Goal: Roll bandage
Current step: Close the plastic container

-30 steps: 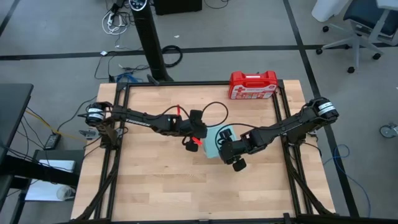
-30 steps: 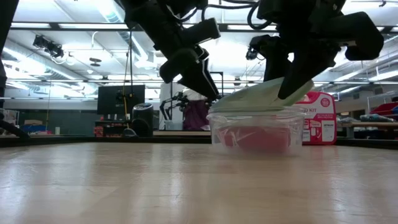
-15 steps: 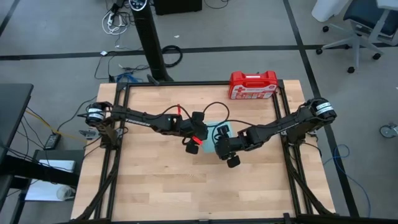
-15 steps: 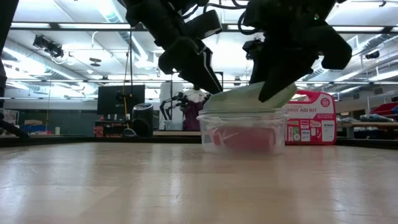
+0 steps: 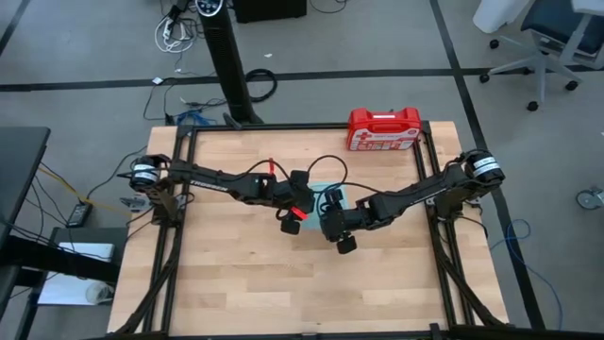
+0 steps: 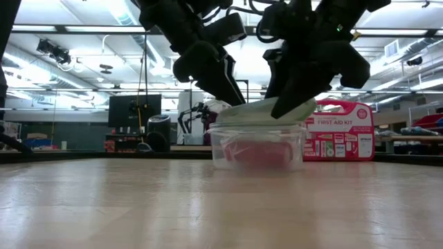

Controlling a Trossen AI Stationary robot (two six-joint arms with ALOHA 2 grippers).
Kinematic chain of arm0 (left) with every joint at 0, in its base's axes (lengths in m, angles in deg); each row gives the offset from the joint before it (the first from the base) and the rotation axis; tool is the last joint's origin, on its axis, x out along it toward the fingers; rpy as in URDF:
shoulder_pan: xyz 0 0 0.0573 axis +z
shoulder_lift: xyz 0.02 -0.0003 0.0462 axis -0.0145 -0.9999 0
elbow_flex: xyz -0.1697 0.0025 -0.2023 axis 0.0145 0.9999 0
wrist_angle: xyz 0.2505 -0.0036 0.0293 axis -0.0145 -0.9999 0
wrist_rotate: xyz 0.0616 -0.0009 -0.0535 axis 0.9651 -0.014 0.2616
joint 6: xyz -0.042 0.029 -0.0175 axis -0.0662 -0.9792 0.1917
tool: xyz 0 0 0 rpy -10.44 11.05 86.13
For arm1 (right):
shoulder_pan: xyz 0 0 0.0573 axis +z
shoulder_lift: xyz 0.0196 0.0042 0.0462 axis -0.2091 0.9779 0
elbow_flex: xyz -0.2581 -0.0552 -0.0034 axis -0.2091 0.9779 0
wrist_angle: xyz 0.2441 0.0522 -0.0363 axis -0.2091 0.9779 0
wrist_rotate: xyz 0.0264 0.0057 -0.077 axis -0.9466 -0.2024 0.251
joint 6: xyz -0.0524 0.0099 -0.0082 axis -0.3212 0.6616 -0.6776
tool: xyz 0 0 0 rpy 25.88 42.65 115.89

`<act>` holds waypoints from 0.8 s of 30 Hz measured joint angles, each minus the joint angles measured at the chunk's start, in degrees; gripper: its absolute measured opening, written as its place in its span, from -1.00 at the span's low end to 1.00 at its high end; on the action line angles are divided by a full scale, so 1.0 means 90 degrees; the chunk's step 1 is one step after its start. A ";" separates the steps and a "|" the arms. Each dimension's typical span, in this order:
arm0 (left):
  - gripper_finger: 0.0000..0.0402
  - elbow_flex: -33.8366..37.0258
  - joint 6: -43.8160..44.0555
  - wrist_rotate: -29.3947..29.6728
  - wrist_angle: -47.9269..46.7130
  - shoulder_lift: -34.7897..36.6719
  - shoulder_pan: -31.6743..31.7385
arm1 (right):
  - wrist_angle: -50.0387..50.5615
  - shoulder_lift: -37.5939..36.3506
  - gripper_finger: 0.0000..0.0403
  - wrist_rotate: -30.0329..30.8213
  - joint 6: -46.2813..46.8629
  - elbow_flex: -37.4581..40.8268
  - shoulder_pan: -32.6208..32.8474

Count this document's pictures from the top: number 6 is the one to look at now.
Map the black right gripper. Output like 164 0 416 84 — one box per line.
262 34 372 120

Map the clear plastic food container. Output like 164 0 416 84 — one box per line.
207 120 307 172

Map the yellow-handled mop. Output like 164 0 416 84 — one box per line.
136 51 154 154

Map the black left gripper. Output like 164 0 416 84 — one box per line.
138 0 248 107

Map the red first aid kit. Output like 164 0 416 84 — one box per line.
302 100 376 163

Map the white ceiling air vent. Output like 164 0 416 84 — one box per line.
384 39 401 60

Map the red elastic bandage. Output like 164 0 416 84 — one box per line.
222 139 296 167

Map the teal plastic container lid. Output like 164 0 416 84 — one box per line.
215 96 318 126

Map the person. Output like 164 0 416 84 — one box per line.
202 99 233 147

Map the low black shelf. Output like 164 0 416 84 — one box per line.
104 132 147 154

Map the blue storage bin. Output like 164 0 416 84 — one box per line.
23 138 53 151

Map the cluttered side table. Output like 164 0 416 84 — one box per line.
375 126 443 155

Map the black aluminium table frame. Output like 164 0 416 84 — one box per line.
0 149 443 168

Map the black tower fan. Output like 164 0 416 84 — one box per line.
146 114 172 154

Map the red and blue bundle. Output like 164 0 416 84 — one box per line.
411 113 443 131

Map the black ceiling-mounted device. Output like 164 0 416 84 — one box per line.
35 38 72 66

